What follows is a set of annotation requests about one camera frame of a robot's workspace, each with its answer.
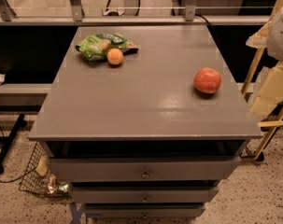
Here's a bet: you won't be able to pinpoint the grey metal railing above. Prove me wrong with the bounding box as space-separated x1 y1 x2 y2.
0 0 271 26

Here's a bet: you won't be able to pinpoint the crumpled wrappers in basket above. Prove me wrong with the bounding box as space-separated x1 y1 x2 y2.
35 156 68 196

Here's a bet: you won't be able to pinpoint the black cable behind table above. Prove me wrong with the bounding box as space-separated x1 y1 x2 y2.
194 13 223 51

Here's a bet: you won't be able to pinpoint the red apple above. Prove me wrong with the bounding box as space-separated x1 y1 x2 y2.
193 67 221 94

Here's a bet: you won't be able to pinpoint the black metal stand leg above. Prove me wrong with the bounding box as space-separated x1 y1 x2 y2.
0 114 26 174

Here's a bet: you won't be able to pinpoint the grey drawer cabinet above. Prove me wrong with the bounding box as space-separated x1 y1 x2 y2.
30 26 261 210

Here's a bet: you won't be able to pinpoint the bottom grey drawer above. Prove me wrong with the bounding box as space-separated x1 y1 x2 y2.
84 205 205 219

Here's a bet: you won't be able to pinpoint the black wire basket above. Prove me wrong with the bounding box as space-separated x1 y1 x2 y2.
19 143 69 198

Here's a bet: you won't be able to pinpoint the green snack bag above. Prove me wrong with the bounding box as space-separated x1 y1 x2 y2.
75 33 138 61

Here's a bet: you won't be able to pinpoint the top grey drawer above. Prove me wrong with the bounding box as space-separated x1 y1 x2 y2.
50 156 241 182

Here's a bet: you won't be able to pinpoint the middle grey drawer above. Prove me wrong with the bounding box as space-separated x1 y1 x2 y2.
71 186 219 203

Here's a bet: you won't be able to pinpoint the grey drawer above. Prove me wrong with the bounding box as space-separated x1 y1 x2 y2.
71 186 219 203
50 156 241 182
84 205 205 219

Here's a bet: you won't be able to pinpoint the small orange fruit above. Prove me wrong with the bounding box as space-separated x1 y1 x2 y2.
106 49 123 65

